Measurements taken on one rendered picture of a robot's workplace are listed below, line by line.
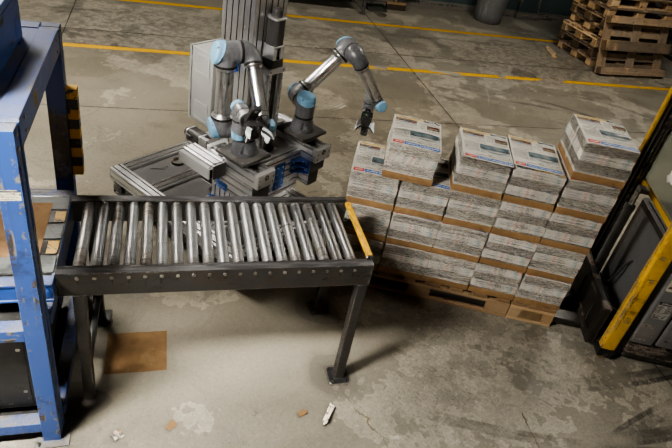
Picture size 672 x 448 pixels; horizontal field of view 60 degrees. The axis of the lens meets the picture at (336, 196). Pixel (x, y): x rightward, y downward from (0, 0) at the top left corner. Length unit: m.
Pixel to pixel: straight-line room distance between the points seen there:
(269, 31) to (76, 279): 1.60
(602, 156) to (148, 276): 2.33
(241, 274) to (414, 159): 1.21
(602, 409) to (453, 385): 0.85
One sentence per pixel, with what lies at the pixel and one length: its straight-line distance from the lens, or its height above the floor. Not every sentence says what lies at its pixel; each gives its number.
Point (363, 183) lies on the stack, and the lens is 3.33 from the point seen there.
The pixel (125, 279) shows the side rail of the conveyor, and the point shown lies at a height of 0.76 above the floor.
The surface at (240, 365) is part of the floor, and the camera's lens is 3.22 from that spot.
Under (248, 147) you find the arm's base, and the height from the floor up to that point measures 0.88.
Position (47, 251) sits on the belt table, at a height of 0.80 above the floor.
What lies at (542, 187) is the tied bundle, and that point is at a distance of 3.38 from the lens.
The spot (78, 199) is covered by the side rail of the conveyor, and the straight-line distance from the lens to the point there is 2.94.
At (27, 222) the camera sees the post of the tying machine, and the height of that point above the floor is 1.21.
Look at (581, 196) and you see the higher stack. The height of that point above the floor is 0.97.
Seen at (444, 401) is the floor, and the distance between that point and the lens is 3.32.
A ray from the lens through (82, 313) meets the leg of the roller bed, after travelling 2.69.
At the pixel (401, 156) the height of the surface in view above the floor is 0.98.
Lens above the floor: 2.49
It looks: 33 degrees down
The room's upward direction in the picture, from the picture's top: 12 degrees clockwise
